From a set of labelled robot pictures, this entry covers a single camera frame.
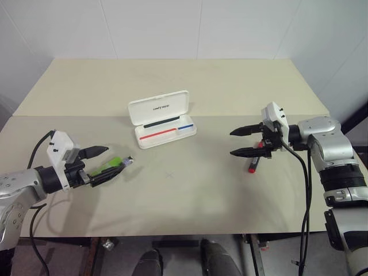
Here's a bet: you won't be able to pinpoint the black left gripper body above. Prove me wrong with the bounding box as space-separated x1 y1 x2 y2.
63 159 97 189

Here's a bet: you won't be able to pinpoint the red black marker pen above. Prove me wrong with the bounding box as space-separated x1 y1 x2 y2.
248 140 267 174

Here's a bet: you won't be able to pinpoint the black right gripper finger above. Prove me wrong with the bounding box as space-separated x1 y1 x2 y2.
229 124 263 137
230 146 273 159

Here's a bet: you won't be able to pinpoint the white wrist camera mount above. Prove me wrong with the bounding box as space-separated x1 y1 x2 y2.
47 131 81 192
260 101 290 145

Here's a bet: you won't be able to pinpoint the large dark rounded shape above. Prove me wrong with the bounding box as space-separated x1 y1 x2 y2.
200 238 243 276

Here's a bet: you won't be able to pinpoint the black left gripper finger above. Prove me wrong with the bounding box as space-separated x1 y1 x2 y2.
90 163 128 189
79 145 109 160

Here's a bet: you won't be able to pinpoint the white plastic pencil case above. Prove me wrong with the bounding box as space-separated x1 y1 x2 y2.
127 90 198 150

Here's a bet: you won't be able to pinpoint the grey metal table leg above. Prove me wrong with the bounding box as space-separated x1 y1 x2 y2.
241 233 267 276

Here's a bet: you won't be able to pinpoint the brown table leg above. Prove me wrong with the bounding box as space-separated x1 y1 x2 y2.
87 236 101 276

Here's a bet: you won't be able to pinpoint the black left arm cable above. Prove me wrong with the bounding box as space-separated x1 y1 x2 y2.
28 129 57 276

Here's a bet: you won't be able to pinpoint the small silver metal bracket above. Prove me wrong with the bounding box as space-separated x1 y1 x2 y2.
102 237 117 251

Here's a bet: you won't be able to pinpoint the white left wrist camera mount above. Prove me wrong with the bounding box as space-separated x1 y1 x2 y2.
47 131 81 192

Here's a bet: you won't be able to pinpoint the small dark rounded shape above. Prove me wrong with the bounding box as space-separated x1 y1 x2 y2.
132 248 166 276

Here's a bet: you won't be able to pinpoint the black slanted stand bars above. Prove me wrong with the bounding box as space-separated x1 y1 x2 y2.
340 98 368 136

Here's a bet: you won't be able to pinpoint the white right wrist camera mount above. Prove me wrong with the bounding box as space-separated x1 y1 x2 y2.
260 101 290 145

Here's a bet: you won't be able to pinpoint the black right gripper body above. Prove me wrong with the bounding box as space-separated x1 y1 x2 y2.
256 121 285 160

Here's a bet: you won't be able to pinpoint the green highlighter pen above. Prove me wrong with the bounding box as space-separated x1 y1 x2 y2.
88 156 125 177

